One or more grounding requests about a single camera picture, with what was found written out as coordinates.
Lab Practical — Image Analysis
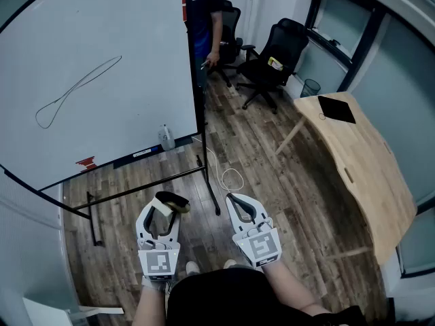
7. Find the cream and yellow whiteboard eraser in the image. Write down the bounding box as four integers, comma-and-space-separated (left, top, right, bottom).
154, 191, 190, 217

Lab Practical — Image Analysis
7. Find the white whiteboard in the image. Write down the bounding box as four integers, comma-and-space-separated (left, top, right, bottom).
0, 0, 222, 247

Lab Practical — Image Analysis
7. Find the pale wrist band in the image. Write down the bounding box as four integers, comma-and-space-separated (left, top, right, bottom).
141, 276, 171, 293

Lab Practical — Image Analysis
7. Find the white cable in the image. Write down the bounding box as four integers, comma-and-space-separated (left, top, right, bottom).
192, 136, 245, 194

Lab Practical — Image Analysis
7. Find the black flat pad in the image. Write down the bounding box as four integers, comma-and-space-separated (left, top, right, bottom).
317, 94, 358, 125

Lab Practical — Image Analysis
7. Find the dark mesh wastebasket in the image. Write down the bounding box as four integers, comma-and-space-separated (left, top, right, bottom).
300, 78, 321, 98

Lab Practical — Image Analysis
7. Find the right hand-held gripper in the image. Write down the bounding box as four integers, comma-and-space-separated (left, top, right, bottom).
226, 192, 283, 270

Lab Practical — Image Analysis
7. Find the clear spray bottle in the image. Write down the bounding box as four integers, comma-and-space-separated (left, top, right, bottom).
157, 124, 177, 152

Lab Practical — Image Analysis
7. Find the light wooden table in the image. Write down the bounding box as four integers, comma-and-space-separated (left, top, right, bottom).
274, 91, 418, 266

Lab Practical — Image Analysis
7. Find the person's right forearm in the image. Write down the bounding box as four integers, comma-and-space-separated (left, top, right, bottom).
260, 259, 328, 316

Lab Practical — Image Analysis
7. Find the person's black shirt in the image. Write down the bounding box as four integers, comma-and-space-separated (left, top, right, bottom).
166, 268, 368, 326

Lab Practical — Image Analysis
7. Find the black framed window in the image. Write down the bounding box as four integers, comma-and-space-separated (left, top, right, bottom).
304, 0, 387, 92

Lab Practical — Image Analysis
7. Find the person's left forearm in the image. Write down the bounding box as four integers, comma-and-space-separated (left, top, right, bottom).
131, 282, 171, 326

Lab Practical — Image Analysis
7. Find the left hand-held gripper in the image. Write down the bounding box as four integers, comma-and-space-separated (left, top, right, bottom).
135, 197, 181, 282

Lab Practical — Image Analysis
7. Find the black mesh office chair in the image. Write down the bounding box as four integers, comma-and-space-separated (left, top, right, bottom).
207, 0, 244, 88
236, 18, 310, 115

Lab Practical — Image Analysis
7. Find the white desk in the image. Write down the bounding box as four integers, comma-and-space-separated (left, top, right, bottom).
22, 296, 125, 326

